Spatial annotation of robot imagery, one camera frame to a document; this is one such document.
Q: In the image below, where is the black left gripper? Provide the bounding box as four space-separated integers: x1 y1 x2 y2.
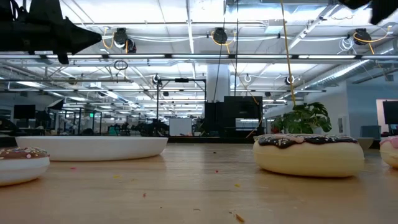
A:
0 17 103 65

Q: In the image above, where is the brown-iced sprinkled white donut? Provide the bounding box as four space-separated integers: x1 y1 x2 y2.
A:
0 146 50 187

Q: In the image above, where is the pink-iced donut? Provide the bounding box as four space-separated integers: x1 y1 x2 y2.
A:
379 135 398 170

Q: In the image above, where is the dark chocolate-iced cream donut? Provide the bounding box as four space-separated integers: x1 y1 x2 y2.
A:
252 133 366 179

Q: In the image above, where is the long ceiling light bar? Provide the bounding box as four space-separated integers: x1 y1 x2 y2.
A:
0 54 398 60

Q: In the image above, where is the black monitor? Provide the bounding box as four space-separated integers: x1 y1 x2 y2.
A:
382 100 398 125
13 105 36 119

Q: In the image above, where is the white round plate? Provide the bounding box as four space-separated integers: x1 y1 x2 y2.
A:
14 136 169 162

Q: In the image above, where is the green potted plant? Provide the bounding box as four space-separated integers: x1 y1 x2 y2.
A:
271 101 333 135

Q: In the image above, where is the white board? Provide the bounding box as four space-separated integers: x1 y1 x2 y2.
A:
169 118 193 137

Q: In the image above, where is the tan round plate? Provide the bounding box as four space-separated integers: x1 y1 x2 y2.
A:
356 136 376 152

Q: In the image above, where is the white building column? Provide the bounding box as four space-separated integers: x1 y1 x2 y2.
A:
206 63 231 103

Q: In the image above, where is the black cabinet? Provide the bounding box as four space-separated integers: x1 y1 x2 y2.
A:
204 95 264 138

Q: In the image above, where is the black ceiling cable reel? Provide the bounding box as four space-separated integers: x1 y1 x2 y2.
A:
113 27 137 54
211 27 229 46
353 27 373 46

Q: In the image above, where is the silver ceiling duct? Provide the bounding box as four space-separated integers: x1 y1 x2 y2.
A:
303 59 374 91

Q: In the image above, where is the yellow hanging cable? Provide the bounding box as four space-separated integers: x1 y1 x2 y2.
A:
279 0 297 106

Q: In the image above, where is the black gantry frame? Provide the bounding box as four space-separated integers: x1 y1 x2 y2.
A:
156 78 207 138

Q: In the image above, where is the black hanging cable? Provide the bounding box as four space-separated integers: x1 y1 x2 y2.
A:
234 0 239 97

